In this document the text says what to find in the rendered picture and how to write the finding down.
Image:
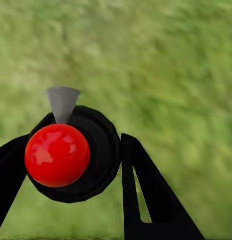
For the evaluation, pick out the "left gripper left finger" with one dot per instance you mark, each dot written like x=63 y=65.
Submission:
x=12 y=172

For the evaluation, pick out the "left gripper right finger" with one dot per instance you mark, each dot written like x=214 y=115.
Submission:
x=170 y=220

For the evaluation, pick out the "pesticide atomizer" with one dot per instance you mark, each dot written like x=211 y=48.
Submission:
x=74 y=153

